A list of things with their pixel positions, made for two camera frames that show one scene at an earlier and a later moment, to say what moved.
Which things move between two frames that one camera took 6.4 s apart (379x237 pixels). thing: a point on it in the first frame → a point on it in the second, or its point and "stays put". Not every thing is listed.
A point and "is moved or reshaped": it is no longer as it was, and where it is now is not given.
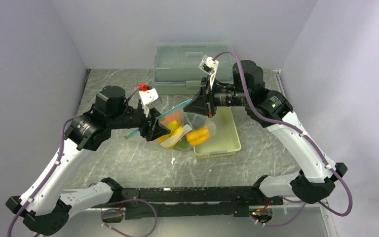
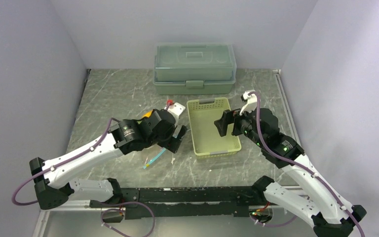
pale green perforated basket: x=225 y=141 stays put
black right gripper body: x=228 y=96 → x=242 y=123
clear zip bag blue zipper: x=188 y=130 → x=161 y=152
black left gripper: x=155 y=130 → x=174 y=142
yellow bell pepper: x=198 y=136 is moved or reshaped
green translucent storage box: x=175 y=67 stays put
